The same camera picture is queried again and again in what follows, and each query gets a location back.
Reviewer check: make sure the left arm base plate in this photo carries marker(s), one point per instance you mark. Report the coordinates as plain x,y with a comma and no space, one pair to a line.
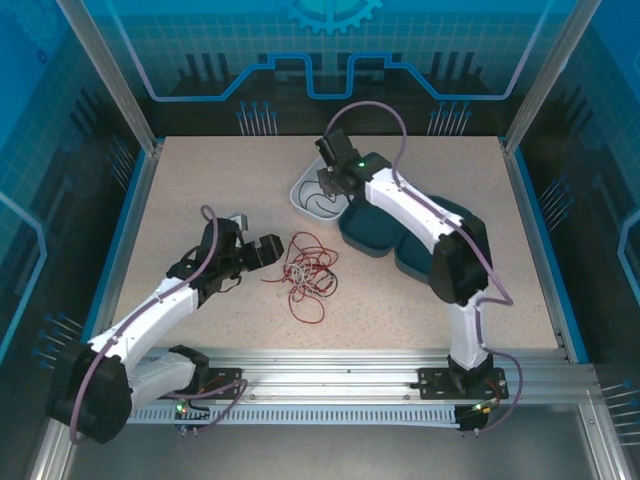
227,375

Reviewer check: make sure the aluminium table side rail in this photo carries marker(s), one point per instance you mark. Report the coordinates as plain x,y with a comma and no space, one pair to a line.
525,210
135,215

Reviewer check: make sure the white plastic tray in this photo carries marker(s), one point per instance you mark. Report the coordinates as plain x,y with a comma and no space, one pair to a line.
315,213

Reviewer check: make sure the black controller board with LED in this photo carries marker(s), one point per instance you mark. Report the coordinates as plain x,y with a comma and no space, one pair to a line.
470,417
182,411

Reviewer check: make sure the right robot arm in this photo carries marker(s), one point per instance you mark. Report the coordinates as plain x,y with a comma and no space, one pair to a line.
400,200

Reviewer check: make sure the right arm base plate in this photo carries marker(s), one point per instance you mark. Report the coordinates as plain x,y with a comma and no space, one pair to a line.
432,382

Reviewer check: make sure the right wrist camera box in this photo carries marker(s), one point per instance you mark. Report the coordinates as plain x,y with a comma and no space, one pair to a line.
337,147

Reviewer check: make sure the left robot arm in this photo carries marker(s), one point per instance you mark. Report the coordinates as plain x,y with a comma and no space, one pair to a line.
150,320

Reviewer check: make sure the teal plastic tray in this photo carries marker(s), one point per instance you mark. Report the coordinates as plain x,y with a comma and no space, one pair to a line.
370,230
415,260

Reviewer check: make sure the aluminium mounting rail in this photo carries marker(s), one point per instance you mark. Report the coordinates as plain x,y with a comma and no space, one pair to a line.
325,365

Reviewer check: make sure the grey metal lower panel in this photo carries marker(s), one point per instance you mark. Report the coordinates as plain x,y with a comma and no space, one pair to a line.
325,455

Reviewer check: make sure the aluminium frame post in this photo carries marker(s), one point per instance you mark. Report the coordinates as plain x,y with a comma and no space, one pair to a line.
110,75
545,75

